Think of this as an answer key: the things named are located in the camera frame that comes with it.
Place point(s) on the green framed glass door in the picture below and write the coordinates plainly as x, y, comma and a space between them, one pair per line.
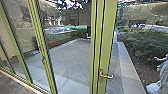
107, 33

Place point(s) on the reddish brown garden shrub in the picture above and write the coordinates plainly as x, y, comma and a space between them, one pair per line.
55, 43

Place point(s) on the dark green garden shrub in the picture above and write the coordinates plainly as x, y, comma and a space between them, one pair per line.
146, 43

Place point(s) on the white garden statue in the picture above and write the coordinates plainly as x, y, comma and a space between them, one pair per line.
161, 76

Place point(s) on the green framed window wall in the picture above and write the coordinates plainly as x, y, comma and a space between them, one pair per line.
37, 33

